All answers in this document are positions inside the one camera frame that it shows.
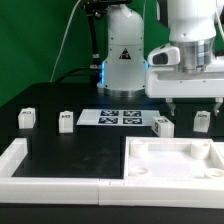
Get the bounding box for white left fence piece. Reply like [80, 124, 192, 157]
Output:
[0, 138, 28, 178]

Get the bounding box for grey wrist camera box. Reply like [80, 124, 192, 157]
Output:
[148, 44, 180, 66]

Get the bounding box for black cable bundle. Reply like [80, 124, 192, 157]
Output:
[55, 0, 133, 84]

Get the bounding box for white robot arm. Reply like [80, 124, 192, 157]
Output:
[98, 0, 224, 112]

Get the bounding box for white square table top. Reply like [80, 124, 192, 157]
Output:
[124, 137, 224, 180]

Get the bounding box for white sheet with markers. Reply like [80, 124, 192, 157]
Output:
[77, 109, 160, 126]

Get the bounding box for white front fence rail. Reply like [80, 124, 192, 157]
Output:
[0, 178, 224, 209]

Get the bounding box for white cable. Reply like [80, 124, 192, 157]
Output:
[49, 0, 83, 83]

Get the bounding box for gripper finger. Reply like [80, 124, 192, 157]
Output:
[166, 98, 176, 116]
[214, 97, 223, 116]

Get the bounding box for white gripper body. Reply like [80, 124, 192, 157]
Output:
[145, 64, 224, 98]

